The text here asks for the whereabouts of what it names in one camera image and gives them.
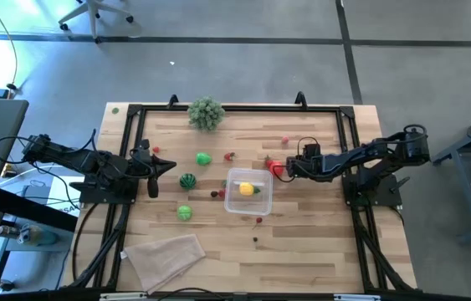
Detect white paper sheet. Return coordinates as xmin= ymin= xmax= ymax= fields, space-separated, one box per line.
xmin=45 ymin=175 xmax=86 ymax=218

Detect yellow toy fruit green stem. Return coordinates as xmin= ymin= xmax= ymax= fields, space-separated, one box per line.
xmin=238 ymin=181 xmax=261 ymax=197

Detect yellow floor cable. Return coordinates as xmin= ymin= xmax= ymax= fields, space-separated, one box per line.
xmin=0 ymin=0 xmax=19 ymax=91

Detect white office chair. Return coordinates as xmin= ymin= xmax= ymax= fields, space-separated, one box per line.
xmin=58 ymin=0 xmax=135 ymax=45

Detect light green toy cabbage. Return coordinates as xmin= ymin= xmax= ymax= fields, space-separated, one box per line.
xmin=176 ymin=204 xmax=193 ymax=222

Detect black aluminium table frame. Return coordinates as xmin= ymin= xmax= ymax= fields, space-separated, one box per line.
xmin=61 ymin=102 xmax=418 ymax=293

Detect blue-legged side table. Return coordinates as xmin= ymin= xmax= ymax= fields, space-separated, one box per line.
xmin=432 ymin=104 xmax=471 ymax=246

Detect white bracket strip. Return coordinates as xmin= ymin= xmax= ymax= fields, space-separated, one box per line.
xmin=100 ymin=292 xmax=148 ymax=301
xmin=334 ymin=293 xmax=381 ymax=301

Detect potted green succulent plant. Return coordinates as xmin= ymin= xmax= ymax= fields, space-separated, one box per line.
xmin=187 ymin=95 xmax=227 ymax=132

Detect striped toy watermelon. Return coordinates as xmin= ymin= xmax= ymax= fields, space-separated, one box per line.
xmin=178 ymin=172 xmax=197 ymax=191

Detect clear plastic tupperware container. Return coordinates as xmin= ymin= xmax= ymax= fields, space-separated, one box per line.
xmin=223 ymin=167 xmax=274 ymax=216

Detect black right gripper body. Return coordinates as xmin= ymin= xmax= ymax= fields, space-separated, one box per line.
xmin=288 ymin=144 xmax=324 ymax=181

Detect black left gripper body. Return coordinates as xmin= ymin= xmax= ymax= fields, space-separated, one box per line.
xmin=129 ymin=139 xmax=160 ymax=200

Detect beige cloth towel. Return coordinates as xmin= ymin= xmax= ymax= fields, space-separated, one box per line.
xmin=122 ymin=233 xmax=207 ymax=294

